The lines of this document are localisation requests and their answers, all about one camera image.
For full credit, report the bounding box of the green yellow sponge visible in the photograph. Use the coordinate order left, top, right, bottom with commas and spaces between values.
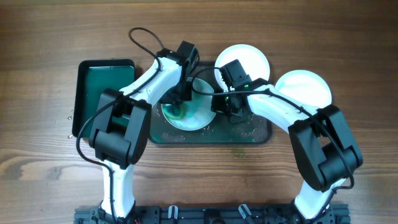
162, 104, 187, 120

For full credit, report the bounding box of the dark grey serving tray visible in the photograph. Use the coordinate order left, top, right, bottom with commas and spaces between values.
146, 60, 273, 146

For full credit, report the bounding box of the white plate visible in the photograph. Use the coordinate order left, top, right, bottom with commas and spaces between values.
163, 91, 216, 131
275, 70, 333, 108
215, 44, 271, 82

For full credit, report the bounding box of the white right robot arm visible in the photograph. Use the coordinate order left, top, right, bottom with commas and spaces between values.
214, 78, 363, 223

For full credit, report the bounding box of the black basin with green water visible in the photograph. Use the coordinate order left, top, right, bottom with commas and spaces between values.
72, 59, 135, 137

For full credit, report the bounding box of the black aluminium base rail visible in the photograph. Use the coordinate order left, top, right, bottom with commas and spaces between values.
73, 204, 351, 224

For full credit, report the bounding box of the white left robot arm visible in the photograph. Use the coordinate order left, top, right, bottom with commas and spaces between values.
89, 49, 198, 223

